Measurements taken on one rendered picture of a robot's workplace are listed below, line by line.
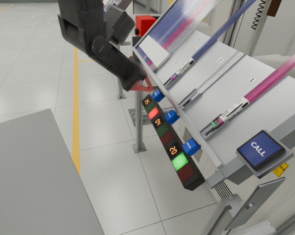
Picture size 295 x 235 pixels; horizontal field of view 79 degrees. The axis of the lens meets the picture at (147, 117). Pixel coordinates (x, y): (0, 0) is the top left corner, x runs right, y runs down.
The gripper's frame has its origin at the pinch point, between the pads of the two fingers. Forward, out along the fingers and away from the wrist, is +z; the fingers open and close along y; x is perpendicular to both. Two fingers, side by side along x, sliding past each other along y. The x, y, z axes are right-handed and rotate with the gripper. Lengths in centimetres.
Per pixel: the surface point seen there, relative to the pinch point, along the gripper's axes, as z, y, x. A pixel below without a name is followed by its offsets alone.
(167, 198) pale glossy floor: 59, -4, 44
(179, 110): 1.5, -13.2, -3.2
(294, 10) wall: 147, 119, -135
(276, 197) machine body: 45, -31, -4
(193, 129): 1.3, -20.4, -3.4
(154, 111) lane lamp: 4.7, -3.6, 4.0
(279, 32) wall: 164, 123, -118
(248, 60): 4.1, -13.8, -21.6
